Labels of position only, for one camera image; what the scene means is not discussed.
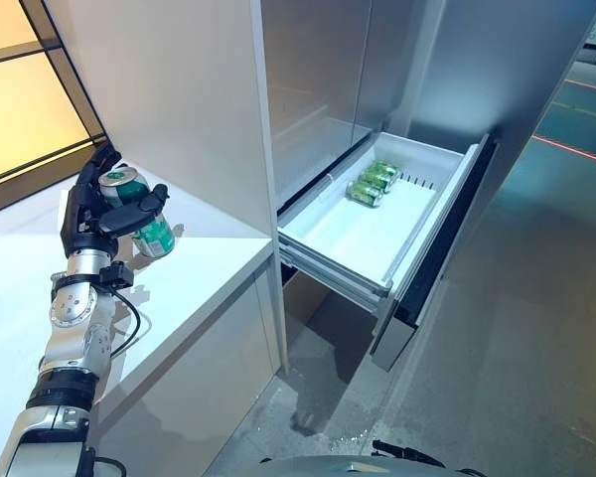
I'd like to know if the white counter cabinet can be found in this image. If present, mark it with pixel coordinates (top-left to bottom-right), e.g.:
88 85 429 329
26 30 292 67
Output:
0 158 292 477

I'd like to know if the grey robot torso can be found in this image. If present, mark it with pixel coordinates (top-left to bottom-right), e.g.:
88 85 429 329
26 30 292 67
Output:
262 439 448 477

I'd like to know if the white fridge drawer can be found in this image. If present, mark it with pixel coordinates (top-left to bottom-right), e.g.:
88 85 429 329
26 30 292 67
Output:
276 131 498 374

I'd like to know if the black framed lit window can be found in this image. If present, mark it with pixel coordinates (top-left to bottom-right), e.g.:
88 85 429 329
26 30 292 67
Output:
0 0 115 220

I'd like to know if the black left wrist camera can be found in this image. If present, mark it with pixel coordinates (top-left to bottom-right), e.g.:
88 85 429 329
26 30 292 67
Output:
98 262 134 290

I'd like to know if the tall white side panel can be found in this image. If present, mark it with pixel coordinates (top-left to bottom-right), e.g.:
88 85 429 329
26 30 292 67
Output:
250 0 292 374

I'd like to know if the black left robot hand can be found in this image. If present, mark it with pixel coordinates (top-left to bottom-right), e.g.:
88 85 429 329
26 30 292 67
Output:
60 142 171 259

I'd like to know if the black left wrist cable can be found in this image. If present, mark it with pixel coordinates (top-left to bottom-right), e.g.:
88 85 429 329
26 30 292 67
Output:
109 286 141 357

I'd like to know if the green drink can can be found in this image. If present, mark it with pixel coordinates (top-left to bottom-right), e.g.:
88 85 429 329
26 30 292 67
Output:
360 168 397 195
372 159 403 183
346 179 384 208
97 166 176 258

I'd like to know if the stainless steel fridge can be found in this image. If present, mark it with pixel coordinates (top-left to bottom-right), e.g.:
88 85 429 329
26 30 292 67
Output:
257 0 596 374

